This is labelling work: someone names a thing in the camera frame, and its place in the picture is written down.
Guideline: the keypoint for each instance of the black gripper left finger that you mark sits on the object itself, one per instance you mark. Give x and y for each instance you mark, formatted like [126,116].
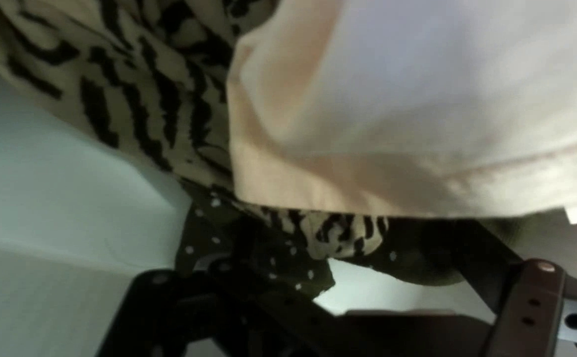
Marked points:
[162,318]

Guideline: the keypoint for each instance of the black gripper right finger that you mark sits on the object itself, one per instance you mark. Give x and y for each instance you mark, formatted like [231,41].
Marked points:
[533,310]

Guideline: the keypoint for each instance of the white plastic storage bin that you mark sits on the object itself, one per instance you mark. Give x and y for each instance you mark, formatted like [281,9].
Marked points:
[51,219]

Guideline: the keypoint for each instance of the pale pink cloth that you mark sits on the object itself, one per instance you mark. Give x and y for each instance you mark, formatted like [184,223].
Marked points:
[420,112]

